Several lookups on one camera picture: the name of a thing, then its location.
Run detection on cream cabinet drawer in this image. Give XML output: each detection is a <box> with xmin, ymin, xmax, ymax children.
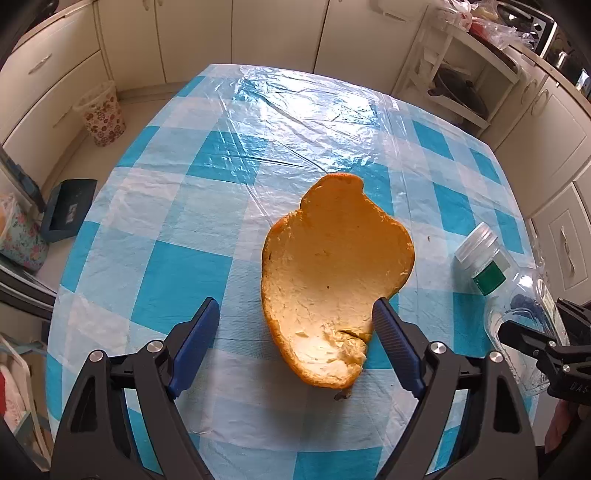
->
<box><xmin>0</xmin><ymin>2</ymin><xmax>103</xmax><ymax>100</ymax></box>

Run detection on blue checkered tablecloth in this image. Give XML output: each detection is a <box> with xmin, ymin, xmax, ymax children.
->
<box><xmin>46</xmin><ymin>64</ymin><xmax>541</xmax><ymax>480</ymax></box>

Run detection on floral plastic wastebasket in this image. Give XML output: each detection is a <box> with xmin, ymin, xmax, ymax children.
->
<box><xmin>73</xmin><ymin>80</ymin><xmax>127</xmax><ymax>147</ymax></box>

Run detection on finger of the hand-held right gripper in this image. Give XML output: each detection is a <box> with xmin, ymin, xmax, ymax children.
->
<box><xmin>496</xmin><ymin>318</ymin><xmax>559</xmax><ymax>365</ymax></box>
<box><xmin>556</xmin><ymin>298</ymin><xmax>591</xmax><ymax>347</ymax></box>

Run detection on white frame rack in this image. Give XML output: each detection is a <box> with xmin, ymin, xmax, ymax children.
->
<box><xmin>0</xmin><ymin>332</ymin><xmax>51</xmax><ymax>472</ymax></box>

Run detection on dark pan lid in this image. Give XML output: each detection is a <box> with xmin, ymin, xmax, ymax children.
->
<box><xmin>431</xmin><ymin>65</ymin><xmax>489</xmax><ymax>118</ymax></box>

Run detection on clear plastic bottle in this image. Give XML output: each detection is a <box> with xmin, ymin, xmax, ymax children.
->
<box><xmin>455</xmin><ymin>222</ymin><xmax>571</xmax><ymax>398</ymax></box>

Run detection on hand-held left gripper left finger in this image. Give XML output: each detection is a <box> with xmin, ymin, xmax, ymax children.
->
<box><xmin>50</xmin><ymin>296</ymin><xmax>221</xmax><ymax>480</ymax></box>

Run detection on dark blue dustpan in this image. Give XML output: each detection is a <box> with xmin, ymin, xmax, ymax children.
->
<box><xmin>41</xmin><ymin>179</ymin><xmax>99</xmax><ymax>243</ymax></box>

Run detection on orange peel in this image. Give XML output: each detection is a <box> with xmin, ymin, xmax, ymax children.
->
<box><xmin>261</xmin><ymin>173</ymin><xmax>416</xmax><ymax>391</ymax></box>

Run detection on person's right hand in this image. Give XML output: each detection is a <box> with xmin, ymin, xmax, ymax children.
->
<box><xmin>544</xmin><ymin>399</ymin><xmax>583</xmax><ymax>457</ymax></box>

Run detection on white shelf rack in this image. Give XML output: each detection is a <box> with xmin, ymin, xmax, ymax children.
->
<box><xmin>392</xmin><ymin>16</ymin><xmax>522</xmax><ymax>137</ymax></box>

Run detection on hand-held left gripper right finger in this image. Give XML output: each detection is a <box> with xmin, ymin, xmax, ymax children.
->
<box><xmin>372</xmin><ymin>298</ymin><xmax>541</xmax><ymax>480</ymax></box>

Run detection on clear plastic bags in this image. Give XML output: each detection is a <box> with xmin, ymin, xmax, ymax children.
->
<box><xmin>443</xmin><ymin>0</ymin><xmax>536</xmax><ymax>51</ymax></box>

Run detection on silver toaster oven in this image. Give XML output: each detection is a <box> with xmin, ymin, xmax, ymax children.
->
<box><xmin>499</xmin><ymin>0</ymin><xmax>555</xmax><ymax>56</ymax></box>

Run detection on floral fabric bag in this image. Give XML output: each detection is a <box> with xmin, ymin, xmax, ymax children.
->
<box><xmin>0</xmin><ymin>191</ymin><xmax>49</xmax><ymax>273</ymax></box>

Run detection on ornate cabinet handle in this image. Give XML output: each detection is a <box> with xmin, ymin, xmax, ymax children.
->
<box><xmin>560</xmin><ymin>228</ymin><xmax>577</xmax><ymax>274</ymax></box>

